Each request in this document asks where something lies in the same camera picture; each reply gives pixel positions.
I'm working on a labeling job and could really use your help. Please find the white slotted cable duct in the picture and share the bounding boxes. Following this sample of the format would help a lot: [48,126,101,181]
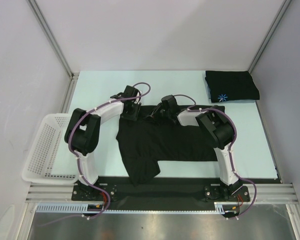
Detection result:
[36,202,239,214]

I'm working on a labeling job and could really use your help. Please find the right vertical aluminium post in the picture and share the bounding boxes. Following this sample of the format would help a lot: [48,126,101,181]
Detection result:
[247,0,293,74]

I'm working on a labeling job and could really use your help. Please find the left vertical aluminium post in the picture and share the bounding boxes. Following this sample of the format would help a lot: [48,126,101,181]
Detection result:
[27,0,75,78]

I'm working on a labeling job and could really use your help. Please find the aluminium frame rail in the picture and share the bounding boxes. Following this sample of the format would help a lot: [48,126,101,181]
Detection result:
[25,183,299,204]

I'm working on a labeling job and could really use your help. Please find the vertical aluminium post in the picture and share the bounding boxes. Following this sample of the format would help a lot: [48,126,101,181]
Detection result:
[27,0,75,78]
[247,0,293,74]

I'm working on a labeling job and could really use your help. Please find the white plastic basket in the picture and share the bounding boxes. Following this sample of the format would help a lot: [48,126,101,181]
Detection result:
[21,113,79,185]

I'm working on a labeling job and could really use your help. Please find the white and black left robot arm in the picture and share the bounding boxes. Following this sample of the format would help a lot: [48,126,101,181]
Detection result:
[64,85,142,200]

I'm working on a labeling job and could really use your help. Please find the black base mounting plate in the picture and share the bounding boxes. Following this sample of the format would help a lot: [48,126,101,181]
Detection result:
[71,176,251,211]

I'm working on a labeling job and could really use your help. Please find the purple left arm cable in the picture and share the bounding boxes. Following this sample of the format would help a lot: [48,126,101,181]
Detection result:
[38,82,152,223]

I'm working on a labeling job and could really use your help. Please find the folded black t shirt with logo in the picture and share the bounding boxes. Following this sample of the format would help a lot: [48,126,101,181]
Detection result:
[205,70,260,103]

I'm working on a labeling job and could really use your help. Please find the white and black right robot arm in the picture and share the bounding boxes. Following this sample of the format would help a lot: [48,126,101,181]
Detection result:
[150,95,242,201]

